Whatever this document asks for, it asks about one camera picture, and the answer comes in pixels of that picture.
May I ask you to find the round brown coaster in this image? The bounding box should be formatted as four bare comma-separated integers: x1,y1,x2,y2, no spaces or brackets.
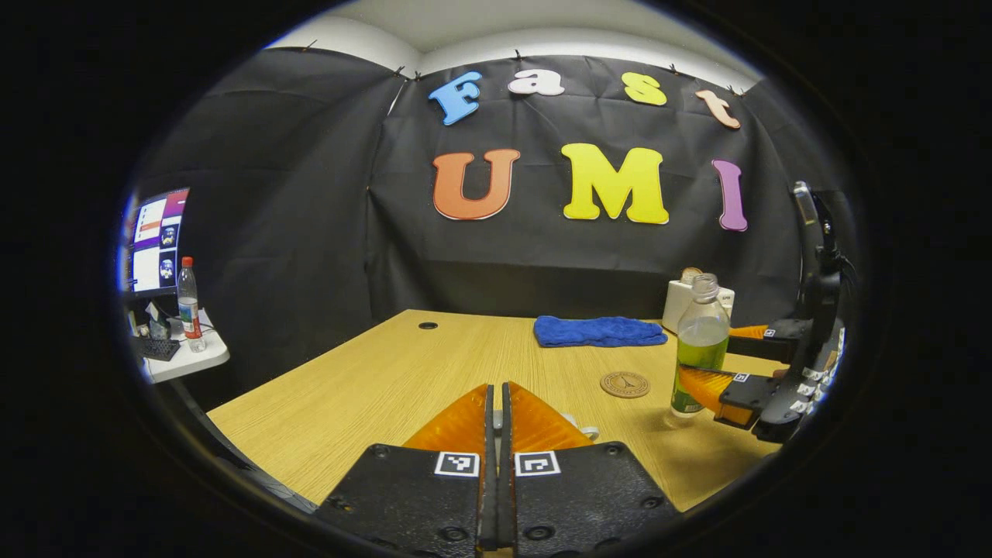
600,371,652,400

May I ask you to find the computer monitor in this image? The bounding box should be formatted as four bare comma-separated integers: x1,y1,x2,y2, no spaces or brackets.
122,187,191,300

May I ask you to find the white side table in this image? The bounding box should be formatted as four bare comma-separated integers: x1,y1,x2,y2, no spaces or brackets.
138,308,232,385

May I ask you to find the blue towel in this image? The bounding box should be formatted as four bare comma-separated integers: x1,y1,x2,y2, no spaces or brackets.
532,315,669,349

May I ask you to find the clear green-label water bottle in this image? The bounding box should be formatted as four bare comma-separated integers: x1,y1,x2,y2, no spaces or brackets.
670,273,732,420

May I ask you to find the red-capped plastic bottle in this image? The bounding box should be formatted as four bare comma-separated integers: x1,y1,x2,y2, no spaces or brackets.
177,257,208,354

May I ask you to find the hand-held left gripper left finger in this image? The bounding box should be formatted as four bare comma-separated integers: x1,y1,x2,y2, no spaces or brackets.
314,382,498,558

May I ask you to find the white toaster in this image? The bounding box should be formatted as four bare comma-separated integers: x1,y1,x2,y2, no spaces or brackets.
662,275,735,336

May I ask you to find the black backdrop cloth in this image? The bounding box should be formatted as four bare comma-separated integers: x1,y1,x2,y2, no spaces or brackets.
126,46,863,404

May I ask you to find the black keyboard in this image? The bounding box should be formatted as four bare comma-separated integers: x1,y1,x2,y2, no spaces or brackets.
137,336,181,363

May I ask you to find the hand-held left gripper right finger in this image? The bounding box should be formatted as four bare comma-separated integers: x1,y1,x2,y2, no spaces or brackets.
500,381,684,558

